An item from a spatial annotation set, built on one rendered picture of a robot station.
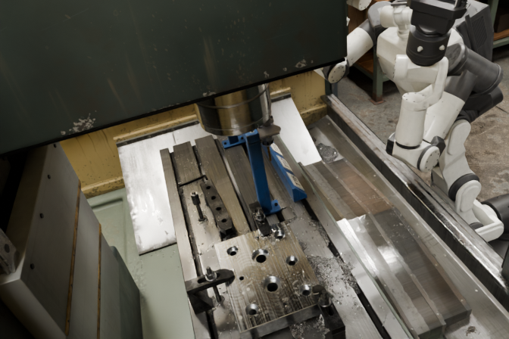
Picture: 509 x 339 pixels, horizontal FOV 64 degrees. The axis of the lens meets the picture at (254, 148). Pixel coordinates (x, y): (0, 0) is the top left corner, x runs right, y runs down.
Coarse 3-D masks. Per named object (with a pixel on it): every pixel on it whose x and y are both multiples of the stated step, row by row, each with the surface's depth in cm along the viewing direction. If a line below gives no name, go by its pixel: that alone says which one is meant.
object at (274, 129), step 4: (264, 128) 124; (268, 128) 123; (272, 128) 123; (276, 128) 123; (280, 128) 123; (260, 132) 122; (264, 132) 122; (268, 132) 121; (272, 132) 121; (276, 132) 121; (260, 136) 120; (264, 136) 120; (268, 136) 120
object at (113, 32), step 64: (0, 0) 53; (64, 0) 55; (128, 0) 57; (192, 0) 60; (256, 0) 63; (320, 0) 66; (0, 64) 57; (64, 64) 60; (128, 64) 62; (192, 64) 65; (256, 64) 69; (320, 64) 73; (0, 128) 62; (64, 128) 65
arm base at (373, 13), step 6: (372, 6) 147; (378, 6) 146; (372, 12) 146; (378, 12) 145; (372, 18) 145; (378, 18) 144; (372, 24) 144; (378, 24) 143; (378, 30) 145; (384, 30) 144
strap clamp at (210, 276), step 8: (208, 272) 106; (216, 272) 109; (224, 272) 109; (232, 272) 110; (192, 280) 108; (200, 280) 109; (208, 280) 107; (216, 280) 107; (224, 280) 108; (192, 288) 106; (200, 288) 107; (216, 288) 110; (192, 296) 108; (200, 296) 110; (216, 296) 112; (192, 304) 109; (200, 304) 110; (208, 304) 111; (200, 312) 112
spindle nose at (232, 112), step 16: (224, 96) 76; (240, 96) 76; (256, 96) 78; (208, 112) 79; (224, 112) 78; (240, 112) 78; (256, 112) 80; (208, 128) 82; (224, 128) 80; (240, 128) 80; (256, 128) 82
